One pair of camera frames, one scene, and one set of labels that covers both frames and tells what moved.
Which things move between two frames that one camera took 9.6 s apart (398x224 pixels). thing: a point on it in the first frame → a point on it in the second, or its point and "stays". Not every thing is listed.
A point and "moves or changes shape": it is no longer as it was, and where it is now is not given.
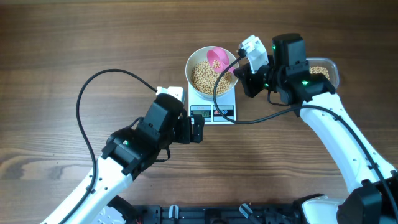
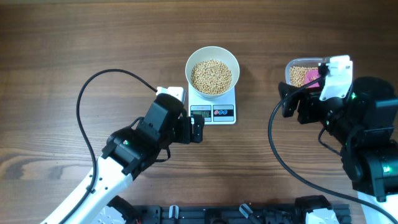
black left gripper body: x=184 y=130 stays
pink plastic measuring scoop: x=219 y=60 moves or changes shape
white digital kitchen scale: x=225 y=101 stays
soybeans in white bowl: x=204 y=78 stays
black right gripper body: x=255 y=82 → x=313 y=110
